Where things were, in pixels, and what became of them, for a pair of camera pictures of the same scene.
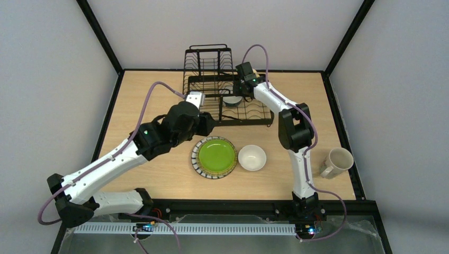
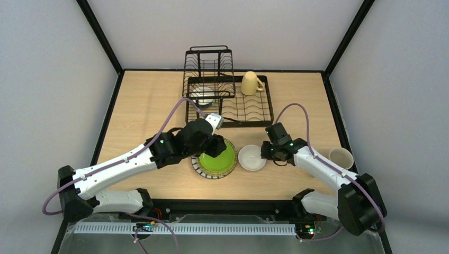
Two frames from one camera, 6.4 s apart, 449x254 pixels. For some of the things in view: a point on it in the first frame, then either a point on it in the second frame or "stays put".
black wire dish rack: [208, 69] stays put
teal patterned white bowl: [232, 101] -> [203, 96]
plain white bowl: [252, 157] stays put
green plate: [216, 156] stays put
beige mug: [339, 160] stays put
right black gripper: [240, 89] -> [266, 150]
